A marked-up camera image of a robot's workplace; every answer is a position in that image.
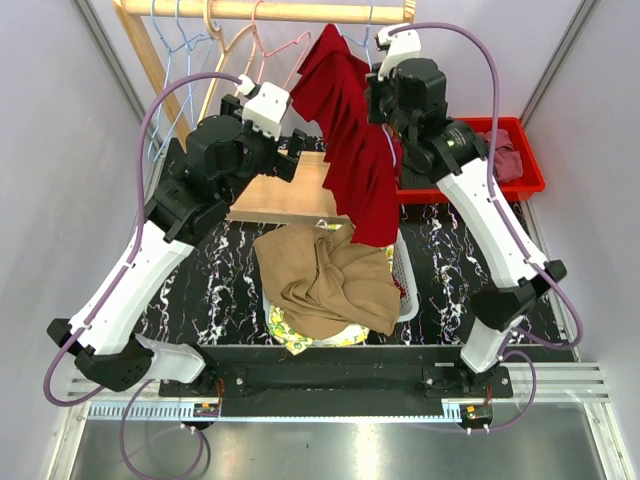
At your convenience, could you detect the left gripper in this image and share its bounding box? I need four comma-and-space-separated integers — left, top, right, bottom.
222, 96, 306, 207

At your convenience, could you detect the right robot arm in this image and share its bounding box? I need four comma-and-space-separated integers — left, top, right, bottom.
366, 58, 567, 397

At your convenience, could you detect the blue wire hanger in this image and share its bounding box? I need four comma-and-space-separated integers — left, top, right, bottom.
147, 0, 172, 163
169, 1, 216, 127
333, 0, 401, 166

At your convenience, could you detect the red plastic bin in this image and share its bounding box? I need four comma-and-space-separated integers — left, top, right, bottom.
396, 116, 546, 205

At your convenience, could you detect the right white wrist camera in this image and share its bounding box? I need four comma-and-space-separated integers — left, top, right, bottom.
375, 23, 421, 81

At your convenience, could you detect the wooden clothes rack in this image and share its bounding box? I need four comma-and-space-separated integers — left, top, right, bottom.
112, 1, 416, 223

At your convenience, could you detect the purple cable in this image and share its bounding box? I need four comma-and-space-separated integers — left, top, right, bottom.
387, 21, 586, 434
42, 72, 251, 479

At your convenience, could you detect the pink garment in bin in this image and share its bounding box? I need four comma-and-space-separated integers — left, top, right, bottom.
494, 129, 524, 184

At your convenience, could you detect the white plastic mesh basket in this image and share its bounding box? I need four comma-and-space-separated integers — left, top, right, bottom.
262, 231, 419, 323

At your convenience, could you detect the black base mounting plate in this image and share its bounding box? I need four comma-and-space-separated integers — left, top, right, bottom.
159, 345, 509, 399

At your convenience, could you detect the pink wire hanger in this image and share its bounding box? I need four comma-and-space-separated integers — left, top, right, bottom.
250, 0, 312, 90

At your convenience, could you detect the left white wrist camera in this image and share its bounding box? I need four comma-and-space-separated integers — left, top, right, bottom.
238, 74, 291, 140

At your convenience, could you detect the aluminium frame rail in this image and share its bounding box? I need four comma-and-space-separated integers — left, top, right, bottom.
86, 363, 609, 424

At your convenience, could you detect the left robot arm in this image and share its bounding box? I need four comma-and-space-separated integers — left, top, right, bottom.
47, 84, 306, 396

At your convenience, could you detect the plain red skirt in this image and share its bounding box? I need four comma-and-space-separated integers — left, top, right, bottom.
291, 24, 401, 247

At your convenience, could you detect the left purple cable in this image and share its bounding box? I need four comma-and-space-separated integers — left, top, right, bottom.
42, 72, 251, 479

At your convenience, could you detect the khaki skirt white lining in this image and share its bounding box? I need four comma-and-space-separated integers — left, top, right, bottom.
254, 224, 400, 340

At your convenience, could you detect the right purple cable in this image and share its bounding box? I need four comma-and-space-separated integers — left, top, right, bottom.
387, 21, 586, 434

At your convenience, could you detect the lemon print skirt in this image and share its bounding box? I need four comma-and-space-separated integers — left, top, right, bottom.
267, 244, 396, 356

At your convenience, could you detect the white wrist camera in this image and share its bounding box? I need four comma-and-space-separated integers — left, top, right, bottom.
375, 23, 421, 81
238, 74, 291, 140

